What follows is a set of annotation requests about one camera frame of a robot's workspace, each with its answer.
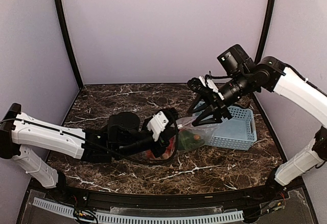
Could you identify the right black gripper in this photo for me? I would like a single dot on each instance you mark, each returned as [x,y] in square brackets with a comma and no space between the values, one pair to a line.
[218,108]

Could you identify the clear zip top bag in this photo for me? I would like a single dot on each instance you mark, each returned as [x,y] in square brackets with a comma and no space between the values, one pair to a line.
[206,132]

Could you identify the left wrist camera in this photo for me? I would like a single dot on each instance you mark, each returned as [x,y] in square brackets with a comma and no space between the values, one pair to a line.
[158,122]

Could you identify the right black frame post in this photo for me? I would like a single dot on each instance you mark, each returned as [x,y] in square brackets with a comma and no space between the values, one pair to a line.
[264,31]

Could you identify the green toy avocado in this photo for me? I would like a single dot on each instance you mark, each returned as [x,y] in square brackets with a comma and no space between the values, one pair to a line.
[187,142]

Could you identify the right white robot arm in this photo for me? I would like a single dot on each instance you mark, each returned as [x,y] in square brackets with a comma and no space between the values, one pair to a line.
[245,76]

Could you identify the left black frame post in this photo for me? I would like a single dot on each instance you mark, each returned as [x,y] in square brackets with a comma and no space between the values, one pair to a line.
[67,43]

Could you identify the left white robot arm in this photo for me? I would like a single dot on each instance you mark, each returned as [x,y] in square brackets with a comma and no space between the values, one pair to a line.
[122,137]

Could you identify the light blue slotted cable duct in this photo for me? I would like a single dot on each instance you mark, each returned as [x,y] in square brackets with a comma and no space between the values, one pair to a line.
[134,215]

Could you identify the light blue plastic basket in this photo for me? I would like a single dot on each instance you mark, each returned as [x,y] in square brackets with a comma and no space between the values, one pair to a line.
[237,133]

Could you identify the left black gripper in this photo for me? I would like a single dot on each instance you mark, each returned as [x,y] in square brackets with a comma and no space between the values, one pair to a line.
[164,138]

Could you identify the black front rail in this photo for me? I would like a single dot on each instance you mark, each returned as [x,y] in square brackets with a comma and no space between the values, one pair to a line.
[244,198]

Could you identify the red lychee bunch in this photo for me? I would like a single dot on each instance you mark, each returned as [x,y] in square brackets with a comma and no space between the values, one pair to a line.
[165,155]

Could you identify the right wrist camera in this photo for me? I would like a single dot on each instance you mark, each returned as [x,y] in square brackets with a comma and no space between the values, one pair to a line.
[204,86]

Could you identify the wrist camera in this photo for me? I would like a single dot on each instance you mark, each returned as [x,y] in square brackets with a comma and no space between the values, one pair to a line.
[158,122]
[204,86]

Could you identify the black frame post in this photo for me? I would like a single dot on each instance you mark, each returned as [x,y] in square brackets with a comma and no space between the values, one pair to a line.
[67,43]
[264,31]

